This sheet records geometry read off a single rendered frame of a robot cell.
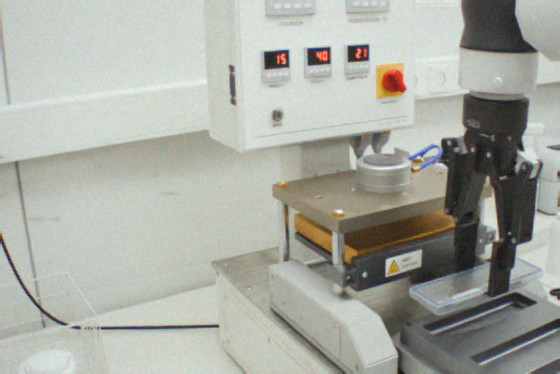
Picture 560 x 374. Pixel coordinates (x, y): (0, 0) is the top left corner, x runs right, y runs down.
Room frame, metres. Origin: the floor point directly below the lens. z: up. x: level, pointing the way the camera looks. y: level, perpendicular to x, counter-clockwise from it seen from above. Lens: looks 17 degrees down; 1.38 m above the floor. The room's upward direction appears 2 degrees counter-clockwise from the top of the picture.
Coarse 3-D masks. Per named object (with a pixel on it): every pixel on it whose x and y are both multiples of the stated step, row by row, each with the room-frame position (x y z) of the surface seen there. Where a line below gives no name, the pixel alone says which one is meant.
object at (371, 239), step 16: (304, 224) 0.88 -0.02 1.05; (320, 224) 0.86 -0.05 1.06; (384, 224) 0.85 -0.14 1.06; (400, 224) 0.85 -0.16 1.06; (416, 224) 0.85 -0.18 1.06; (432, 224) 0.85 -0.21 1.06; (448, 224) 0.84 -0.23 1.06; (304, 240) 0.88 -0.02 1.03; (320, 240) 0.84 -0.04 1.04; (352, 240) 0.80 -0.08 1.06; (368, 240) 0.79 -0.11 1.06; (384, 240) 0.79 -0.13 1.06; (400, 240) 0.79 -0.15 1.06; (352, 256) 0.77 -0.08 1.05
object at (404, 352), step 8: (392, 336) 0.69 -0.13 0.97; (400, 344) 0.67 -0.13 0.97; (400, 352) 0.66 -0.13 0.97; (408, 352) 0.65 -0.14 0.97; (400, 360) 0.66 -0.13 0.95; (408, 360) 0.65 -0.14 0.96; (416, 360) 0.63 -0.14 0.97; (424, 360) 0.63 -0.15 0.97; (400, 368) 0.66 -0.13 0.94; (408, 368) 0.65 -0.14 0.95; (416, 368) 0.63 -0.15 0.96; (424, 368) 0.62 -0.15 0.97; (432, 368) 0.61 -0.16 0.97
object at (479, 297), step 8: (432, 280) 0.70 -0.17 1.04; (520, 280) 0.69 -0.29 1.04; (528, 280) 0.70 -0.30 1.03; (512, 288) 0.70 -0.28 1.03; (416, 296) 0.66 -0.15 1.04; (472, 296) 0.65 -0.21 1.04; (480, 296) 0.66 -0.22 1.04; (488, 296) 0.68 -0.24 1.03; (424, 304) 0.65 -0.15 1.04; (432, 304) 0.64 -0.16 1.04; (448, 304) 0.64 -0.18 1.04; (456, 304) 0.64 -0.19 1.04; (464, 304) 0.65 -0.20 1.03; (472, 304) 0.67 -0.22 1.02; (432, 312) 0.65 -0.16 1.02; (440, 312) 0.63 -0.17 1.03; (448, 312) 0.65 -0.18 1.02
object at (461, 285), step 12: (516, 264) 0.73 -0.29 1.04; (528, 264) 0.73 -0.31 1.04; (456, 276) 0.71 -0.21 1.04; (468, 276) 0.70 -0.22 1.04; (480, 276) 0.70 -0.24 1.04; (516, 276) 0.70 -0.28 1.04; (420, 288) 0.68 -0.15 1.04; (432, 288) 0.68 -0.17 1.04; (444, 288) 0.67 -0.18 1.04; (456, 288) 0.67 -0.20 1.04; (468, 288) 0.67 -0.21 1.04; (480, 288) 0.67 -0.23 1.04; (432, 300) 0.65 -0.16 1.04; (444, 300) 0.64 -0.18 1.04; (456, 300) 0.64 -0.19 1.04
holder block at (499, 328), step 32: (416, 320) 0.69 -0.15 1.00; (448, 320) 0.69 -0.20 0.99; (480, 320) 0.70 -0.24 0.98; (512, 320) 0.67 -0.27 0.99; (544, 320) 0.66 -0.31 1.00; (416, 352) 0.65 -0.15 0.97; (448, 352) 0.61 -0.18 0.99; (480, 352) 0.60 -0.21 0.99; (512, 352) 0.62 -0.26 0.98; (544, 352) 0.59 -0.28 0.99
